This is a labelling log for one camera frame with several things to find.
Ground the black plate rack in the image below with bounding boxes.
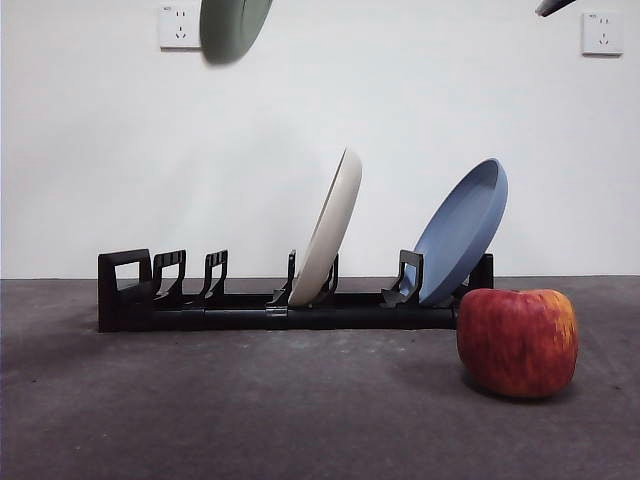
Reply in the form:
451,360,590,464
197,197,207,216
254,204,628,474
97,248,495,333

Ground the white wall socket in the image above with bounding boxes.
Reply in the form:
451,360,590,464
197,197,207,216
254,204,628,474
581,12,625,56
159,3,204,50

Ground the cream round plate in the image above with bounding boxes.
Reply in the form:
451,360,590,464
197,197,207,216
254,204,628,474
288,147,363,306

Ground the blue round plate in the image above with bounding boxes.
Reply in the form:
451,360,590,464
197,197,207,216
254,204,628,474
413,158,510,305

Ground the green round plate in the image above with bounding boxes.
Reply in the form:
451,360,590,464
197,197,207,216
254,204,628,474
199,0,275,65

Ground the red apple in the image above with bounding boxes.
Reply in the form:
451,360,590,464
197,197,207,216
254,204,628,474
456,288,580,399

